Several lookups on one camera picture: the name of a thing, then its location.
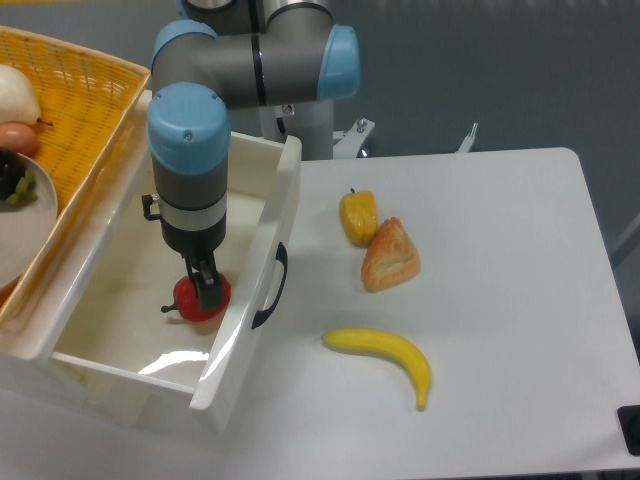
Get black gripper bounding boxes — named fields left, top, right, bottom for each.
left=161, top=222, right=226, bottom=310

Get red toy pepper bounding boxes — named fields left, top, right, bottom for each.
left=160, top=274, right=232, bottom=323

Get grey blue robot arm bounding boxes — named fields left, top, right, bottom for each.
left=144, top=1, right=361, bottom=310

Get open white drawer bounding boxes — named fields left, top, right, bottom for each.
left=49, top=116, right=303, bottom=434

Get white drawer cabinet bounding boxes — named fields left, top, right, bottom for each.
left=0, top=89, right=174, bottom=427

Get yellow toy pepper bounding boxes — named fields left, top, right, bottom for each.
left=339, top=190, right=377, bottom=248

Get yellow toy banana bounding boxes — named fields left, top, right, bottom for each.
left=321, top=327, right=432, bottom=411

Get white plate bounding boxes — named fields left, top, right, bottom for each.
left=1, top=155, right=58, bottom=290

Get toy bread triangle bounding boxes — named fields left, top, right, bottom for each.
left=361, top=217, right=421, bottom=293

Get yellow woven basket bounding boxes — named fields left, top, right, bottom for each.
left=1, top=26, right=150, bottom=325

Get dark toy grapes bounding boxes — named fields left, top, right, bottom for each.
left=0, top=147, right=26, bottom=201

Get black corner object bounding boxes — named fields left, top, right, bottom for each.
left=617, top=405, right=640, bottom=457

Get black drawer handle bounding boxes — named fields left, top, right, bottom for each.
left=251, top=242, right=289, bottom=330

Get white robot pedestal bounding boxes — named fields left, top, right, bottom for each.
left=257, top=101, right=376, bottom=160

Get white table bracket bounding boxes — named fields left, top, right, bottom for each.
left=456, top=122, right=479, bottom=154

